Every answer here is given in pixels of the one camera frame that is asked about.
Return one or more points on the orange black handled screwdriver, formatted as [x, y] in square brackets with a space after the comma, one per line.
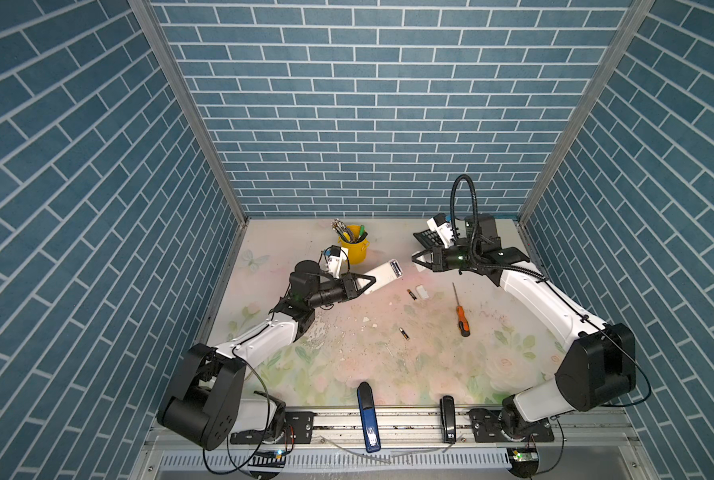
[463, 323]

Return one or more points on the blue black clamp handle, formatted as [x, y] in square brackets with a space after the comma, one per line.
[367, 410]

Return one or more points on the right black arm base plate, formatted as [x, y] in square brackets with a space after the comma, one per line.
[496, 426]

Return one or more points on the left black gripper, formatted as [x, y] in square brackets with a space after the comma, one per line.
[345, 285]

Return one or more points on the aluminium front rail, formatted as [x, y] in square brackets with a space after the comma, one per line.
[422, 427]

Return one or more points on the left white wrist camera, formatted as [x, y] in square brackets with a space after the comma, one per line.
[336, 257]

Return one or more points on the black desk calculator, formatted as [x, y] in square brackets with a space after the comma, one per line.
[429, 239]

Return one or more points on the white remote control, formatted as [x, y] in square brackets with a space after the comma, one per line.
[384, 275]

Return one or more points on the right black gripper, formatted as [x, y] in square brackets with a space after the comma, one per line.
[438, 262]

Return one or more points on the bundle of pencils in cup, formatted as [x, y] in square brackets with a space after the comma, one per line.
[343, 231]

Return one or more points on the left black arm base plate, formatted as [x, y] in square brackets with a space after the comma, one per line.
[299, 423]

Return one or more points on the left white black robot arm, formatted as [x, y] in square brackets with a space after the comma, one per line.
[204, 401]

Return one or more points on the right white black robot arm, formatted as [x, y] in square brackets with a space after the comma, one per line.
[600, 359]

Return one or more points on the yellow metal pen cup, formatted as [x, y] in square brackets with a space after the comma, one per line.
[357, 251]

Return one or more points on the white battery cover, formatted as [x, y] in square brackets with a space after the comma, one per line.
[423, 293]

